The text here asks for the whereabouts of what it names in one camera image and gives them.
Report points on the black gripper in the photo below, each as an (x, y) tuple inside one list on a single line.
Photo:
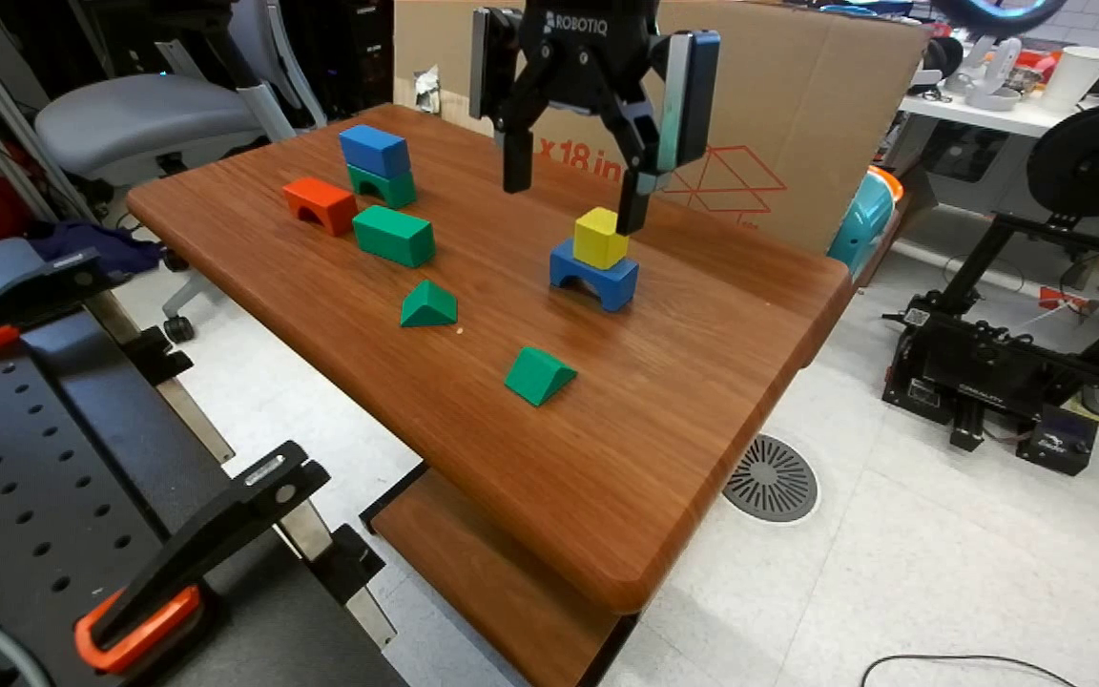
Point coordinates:
[(589, 45)]

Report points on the yellow cube block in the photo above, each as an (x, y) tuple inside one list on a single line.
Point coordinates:
[(602, 239)]

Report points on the blue arch block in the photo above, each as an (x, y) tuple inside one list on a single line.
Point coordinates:
[(611, 283)]

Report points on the green arch block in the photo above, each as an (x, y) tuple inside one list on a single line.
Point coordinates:
[(400, 187)]

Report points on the green rectangular block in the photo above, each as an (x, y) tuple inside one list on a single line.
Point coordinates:
[(393, 233)]

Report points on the blue rectangular block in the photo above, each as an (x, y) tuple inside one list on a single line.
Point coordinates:
[(376, 152)]

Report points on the green wedge block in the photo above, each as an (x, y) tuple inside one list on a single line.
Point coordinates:
[(536, 381), (428, 312)]

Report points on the orange arch block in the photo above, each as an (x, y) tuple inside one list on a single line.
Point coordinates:
[(322, 196)]

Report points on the black box on wrist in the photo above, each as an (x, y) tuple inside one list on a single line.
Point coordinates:
[(495, 64)]

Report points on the crumpled grey white cloth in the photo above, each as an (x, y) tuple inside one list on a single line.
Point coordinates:
[(424, 94)]

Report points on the cardboard box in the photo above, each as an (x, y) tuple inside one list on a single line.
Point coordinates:
[(817, 88)]

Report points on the teal plastic container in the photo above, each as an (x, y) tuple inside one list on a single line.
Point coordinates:
[(863, 224)]

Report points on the round metal floor drain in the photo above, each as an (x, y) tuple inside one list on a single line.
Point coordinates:
[(770, 477)]

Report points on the white side table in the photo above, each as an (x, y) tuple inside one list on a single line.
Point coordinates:
[(984, 115)]

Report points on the white grey office chair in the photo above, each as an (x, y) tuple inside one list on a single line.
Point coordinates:
[(143, 118)]

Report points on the black 3D printer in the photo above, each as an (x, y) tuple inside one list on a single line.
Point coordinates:
[(984, 368)]

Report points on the dark blue cloth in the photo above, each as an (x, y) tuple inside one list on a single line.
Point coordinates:
[(93, 244)]

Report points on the black filament spool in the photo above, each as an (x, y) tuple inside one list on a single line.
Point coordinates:
[(1098, 158)]

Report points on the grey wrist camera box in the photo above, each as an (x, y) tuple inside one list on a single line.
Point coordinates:
[(695, 97)]

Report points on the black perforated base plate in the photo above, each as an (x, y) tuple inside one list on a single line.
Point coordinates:
[(41, 510)]

